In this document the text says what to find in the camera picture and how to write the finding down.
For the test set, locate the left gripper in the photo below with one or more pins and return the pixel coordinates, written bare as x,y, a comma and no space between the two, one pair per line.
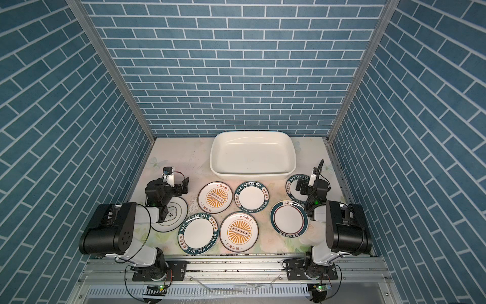
178,192

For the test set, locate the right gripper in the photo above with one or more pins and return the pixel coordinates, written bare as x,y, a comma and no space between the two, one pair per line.
305,183

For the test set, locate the green rim plate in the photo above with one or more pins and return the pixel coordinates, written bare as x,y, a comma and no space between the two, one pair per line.
251,197
291,188
198,234

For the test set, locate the green red ring plate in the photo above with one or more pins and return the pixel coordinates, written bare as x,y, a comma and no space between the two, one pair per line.
289,219

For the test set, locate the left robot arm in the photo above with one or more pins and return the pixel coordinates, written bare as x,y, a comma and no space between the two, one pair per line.
110,232

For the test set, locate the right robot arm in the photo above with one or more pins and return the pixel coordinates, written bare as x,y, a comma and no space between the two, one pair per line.
346,229

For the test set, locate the white plastic bin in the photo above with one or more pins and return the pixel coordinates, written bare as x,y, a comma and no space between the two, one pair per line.
253,155

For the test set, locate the white plate grey flower outline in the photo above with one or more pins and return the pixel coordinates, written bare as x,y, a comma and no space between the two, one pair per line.
177,213

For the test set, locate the orange sunburst plate upper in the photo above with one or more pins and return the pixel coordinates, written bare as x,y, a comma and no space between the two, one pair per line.
215,197

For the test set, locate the orange sunburst plate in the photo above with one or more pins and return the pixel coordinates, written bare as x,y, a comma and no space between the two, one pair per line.
239,232
215,197

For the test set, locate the orange sunburst plate lower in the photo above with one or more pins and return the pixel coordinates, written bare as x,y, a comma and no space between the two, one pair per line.
239,232

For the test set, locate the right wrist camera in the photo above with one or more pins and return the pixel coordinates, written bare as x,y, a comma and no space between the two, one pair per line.
316,173

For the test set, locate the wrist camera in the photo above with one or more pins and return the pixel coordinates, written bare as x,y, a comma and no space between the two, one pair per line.
168,175
316,173

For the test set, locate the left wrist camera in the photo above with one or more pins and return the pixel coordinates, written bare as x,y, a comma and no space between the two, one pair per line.
168,175

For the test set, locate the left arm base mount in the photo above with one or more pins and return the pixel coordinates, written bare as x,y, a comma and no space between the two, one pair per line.
171,271

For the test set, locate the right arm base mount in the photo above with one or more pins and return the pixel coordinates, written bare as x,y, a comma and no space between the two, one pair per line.
298,269

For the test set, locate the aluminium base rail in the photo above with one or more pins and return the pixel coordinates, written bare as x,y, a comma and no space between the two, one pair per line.
240,279

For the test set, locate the left corner aluminium post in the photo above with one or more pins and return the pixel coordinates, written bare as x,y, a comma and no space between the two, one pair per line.
102,51

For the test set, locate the corner aluminium post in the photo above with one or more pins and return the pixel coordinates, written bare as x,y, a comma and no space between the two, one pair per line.
377,35
102,51

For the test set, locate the right corner aluminium post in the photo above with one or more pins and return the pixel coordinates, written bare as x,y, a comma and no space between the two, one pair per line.
377,35

